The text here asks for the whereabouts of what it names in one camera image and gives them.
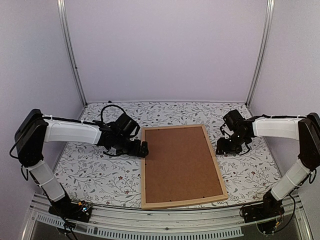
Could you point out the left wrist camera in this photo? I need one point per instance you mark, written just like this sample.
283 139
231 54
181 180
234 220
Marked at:
126 126

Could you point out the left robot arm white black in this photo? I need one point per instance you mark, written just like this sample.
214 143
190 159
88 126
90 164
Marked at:
40 139

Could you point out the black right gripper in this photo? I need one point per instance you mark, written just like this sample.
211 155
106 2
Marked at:
222 148

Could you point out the right aluminium corner post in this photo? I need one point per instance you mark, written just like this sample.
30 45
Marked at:
270 5

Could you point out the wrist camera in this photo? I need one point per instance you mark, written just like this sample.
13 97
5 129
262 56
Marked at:
232 120
126 126

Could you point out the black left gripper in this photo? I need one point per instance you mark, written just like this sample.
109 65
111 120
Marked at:
135 152

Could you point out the light wooden picture frame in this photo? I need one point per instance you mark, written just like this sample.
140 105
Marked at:
175 203

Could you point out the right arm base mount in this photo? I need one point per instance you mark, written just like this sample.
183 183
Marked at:
268 215

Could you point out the left aluminium corner post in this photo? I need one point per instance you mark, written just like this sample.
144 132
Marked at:
61 6

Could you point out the aluminium corner post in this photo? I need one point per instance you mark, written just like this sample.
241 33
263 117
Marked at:
270 5
61 6

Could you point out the brown backing board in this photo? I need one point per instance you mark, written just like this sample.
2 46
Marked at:
180 165

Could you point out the floral patterned table mat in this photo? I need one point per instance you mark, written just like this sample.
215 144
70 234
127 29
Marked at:
86 173

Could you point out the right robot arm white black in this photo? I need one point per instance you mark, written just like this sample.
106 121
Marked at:
294 141

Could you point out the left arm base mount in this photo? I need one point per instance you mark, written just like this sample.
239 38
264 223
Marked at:
68 210

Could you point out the aluminium front rail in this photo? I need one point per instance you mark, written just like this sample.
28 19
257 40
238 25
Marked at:
123 223

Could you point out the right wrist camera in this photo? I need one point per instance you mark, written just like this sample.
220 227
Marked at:
232 120

